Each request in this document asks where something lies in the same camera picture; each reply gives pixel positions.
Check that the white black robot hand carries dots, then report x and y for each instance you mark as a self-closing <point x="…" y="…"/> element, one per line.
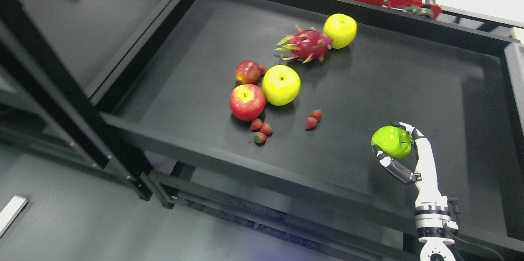
<point x="424" y="175"/>

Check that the green apple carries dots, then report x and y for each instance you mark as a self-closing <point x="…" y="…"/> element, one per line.
<point x="394" y="141"/>

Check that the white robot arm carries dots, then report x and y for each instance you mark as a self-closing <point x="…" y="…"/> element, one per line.
<point x="436" y="229"/>

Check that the black shelf tray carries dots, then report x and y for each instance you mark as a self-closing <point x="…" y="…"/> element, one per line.
<point x="454" y="85"/>

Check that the yellow apple front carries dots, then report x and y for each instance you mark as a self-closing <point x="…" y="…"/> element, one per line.
<point x="281" y="85"/>

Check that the yellow apple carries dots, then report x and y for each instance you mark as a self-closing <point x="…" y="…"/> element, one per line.
<point x="281" y="85"/>
<point x="342" y="29"/>

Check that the yellow apple back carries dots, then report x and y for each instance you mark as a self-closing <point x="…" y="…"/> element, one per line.
<point x="342" y="29"/>

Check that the red apple large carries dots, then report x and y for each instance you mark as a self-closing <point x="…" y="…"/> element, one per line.
<point x="247" y="102"/>

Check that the red apple small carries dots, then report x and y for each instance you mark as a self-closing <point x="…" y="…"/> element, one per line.
<point x="247" y="72"/>

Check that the strawberry right lower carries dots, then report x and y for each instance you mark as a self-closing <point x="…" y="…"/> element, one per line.
<point x="310" y="123"/>

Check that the strawberry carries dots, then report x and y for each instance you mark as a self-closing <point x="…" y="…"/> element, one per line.
<point x="267" y="129"/>
<point x="260" y="138"/>
<point x="310" y="123"/>
<point x="256" y="124"/>
<point x="316" y="114"/>

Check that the strawberry right upper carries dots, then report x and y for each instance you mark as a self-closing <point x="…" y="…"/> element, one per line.
<point x="316" y="114"/>

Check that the strawberry left right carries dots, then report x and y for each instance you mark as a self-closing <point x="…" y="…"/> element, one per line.
<point x="267" y="129"/>

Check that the strawberry left bottom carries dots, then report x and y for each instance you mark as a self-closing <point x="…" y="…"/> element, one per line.
<point x="260" y="138"/>

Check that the strawberry left top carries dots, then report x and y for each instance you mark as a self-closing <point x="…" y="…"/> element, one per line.
<point x="256" y="124"/>

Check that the pink dragon fruit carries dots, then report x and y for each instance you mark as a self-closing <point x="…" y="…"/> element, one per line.
<point x="305" y="45"/>

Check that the black shelf frame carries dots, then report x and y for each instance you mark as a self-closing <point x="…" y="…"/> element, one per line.
<point x="59" y="58"/>

